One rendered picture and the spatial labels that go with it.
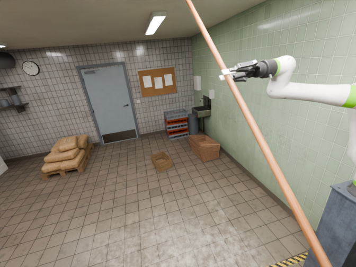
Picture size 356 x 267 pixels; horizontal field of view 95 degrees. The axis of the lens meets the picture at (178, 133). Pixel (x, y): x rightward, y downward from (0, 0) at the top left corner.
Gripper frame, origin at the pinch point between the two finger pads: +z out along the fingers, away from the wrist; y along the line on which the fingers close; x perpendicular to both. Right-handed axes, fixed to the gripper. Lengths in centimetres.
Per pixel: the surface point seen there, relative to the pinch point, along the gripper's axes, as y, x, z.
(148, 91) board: 306, 259, 10
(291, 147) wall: 114, -24, -123
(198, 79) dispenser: 253, 227, -118
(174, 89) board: 309, 255, -65
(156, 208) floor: 221, -43, 52
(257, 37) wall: 70, 120, -125
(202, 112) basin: 268, 137, -100
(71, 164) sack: 301, 91, 207
